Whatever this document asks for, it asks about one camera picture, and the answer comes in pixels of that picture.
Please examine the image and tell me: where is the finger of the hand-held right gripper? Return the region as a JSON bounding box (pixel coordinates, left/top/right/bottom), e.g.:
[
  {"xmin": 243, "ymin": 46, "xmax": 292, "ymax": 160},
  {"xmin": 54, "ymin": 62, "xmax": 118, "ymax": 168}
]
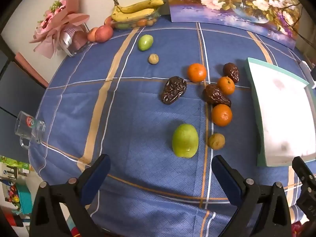
[{"xmin": 292, "ymin": 156, "xmax": 316, "ymax": 190}]

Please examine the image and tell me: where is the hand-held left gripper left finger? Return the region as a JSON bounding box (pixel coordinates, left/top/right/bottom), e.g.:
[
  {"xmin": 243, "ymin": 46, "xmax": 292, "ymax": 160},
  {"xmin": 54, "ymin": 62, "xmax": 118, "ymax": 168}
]
[{"xmin": 30, "ymin": 154, "xmax": 111, "ymax": 237}]

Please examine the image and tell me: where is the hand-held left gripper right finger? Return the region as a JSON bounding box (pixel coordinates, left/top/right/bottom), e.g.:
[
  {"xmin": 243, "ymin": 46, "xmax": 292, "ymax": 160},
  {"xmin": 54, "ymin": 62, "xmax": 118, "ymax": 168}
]
[{"xmin": 212, "ymin": 155, "xmax": 292, "ymax": 237}]

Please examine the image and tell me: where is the large green jujube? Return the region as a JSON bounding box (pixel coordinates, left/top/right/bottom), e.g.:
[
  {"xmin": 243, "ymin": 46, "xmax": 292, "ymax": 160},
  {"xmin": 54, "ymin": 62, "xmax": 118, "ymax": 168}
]
[{"xmin": 172, "ymin": 124, "xmax": 199, "ymax": 159}]

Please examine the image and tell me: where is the white tray with green rim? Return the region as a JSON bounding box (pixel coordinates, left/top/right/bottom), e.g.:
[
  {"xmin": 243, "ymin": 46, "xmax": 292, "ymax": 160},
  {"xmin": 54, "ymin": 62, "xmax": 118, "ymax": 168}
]
[{"xmin": 244, "ymin": 57, "xmax": 316, "ymax": 167}]

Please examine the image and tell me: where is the mandarin orange with stem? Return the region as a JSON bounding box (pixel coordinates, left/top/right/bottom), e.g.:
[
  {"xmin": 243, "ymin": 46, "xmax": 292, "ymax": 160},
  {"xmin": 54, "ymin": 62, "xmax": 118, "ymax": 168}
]
[{"xmin": 217, "ymin": 76, "xmax": 235, "ymax": 95}]

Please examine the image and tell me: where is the large brown wrinkled date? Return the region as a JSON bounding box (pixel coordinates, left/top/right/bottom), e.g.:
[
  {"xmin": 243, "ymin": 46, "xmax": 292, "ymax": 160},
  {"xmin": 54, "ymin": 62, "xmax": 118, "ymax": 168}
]
[{"xmin": 161, "ymin": 76, "xmax": 187, "ymax": 105}]

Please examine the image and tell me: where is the small green mango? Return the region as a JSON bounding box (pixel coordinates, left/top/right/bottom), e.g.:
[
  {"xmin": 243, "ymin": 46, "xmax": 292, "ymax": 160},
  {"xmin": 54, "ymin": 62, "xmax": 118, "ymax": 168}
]
[{"xmin": 138, "ymin": 35, "xmax": 154, "ymax": 52}]

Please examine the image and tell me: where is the blue plaid tablecloth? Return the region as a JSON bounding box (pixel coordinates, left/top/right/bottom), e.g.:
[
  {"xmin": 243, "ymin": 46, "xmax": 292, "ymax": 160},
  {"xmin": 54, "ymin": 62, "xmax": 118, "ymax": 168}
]
[{"xmin": 28, "ymin": 17, "xmax": 316, "ymax": 237}]

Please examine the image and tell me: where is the colourful printed packaging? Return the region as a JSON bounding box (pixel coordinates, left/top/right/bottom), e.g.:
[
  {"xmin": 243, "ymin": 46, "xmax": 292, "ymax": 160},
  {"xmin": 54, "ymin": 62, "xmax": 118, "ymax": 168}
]
[{"xmin": 0, "ymin": 155, "xmax": 34, "ymax": 215}]

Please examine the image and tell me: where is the glass mug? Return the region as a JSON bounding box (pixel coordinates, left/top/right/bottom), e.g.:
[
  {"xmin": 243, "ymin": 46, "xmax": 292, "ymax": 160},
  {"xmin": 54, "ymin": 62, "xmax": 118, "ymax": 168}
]
[{"xmin": 14, "ymin": 111, "xmax": 46, "ymax": 150}]

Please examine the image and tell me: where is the white power strip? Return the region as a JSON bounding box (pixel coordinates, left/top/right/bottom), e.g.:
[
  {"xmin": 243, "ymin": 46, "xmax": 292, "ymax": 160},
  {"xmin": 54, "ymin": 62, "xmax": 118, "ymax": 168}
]
[{"xmin": 299, "ymin": 60, "xmax": 314, "ymax": 89}]

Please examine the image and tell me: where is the pale orange apple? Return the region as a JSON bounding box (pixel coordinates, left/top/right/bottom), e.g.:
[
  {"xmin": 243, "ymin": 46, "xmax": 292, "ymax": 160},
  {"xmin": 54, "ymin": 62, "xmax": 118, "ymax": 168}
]
[{"xmin": 87, "ymin": 28, "xmax": 99, "ymax": 42}]

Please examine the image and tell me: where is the clear plastic fruit container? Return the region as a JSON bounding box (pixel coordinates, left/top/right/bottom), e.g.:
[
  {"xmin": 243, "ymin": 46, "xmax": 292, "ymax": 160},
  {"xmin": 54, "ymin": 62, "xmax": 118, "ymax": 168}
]
[{"xmin": 111, "ymin": 12, "xmax": 161, "ymax": 32}]

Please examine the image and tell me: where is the pink flower bouquet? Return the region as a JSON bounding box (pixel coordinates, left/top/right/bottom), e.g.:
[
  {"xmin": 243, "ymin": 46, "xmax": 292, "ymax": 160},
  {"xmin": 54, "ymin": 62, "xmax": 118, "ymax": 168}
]
[{"xmin": 29, "ymin": 0, "xmax": 90, "ymax": 60}]

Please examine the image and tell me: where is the yellow banana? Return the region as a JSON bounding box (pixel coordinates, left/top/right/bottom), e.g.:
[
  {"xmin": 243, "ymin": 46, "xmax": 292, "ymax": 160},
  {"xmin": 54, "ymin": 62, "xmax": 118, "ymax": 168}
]
[
  {"xmin": 114, "ymin": 0, "xmax": 165, "ymax": 14},
  {"xmin": 111, "ymin": 8, "xmax": 156, "ymax": 22}
]

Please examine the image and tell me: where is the flower painting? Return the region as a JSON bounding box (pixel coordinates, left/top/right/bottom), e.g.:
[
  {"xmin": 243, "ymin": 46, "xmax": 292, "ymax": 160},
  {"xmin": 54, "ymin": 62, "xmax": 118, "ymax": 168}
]
[{"xmin": 165, "ymin": 0, "xmax": 303, "ymax": 50}]

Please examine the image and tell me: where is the black cable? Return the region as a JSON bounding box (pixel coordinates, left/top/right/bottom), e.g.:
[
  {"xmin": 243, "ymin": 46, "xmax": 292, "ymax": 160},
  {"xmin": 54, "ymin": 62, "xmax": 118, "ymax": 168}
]
[{"xmin": 279, "ymin": 2, "xmax": 316, "ymax": 47}]

